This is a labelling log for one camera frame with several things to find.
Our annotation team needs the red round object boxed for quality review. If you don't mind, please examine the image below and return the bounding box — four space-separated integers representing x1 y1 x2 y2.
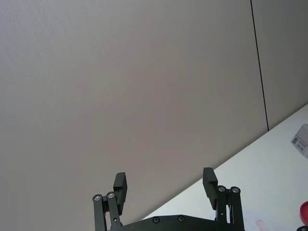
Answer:
300 201 308 226

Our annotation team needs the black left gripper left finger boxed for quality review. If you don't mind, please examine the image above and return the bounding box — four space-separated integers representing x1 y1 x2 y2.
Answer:
92 172 128 231

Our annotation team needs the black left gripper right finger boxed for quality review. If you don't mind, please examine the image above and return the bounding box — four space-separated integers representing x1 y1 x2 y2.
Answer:
203 167 245 231

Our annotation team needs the white box with label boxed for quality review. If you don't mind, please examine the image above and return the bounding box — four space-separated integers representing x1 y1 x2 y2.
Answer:
290 124 308 158

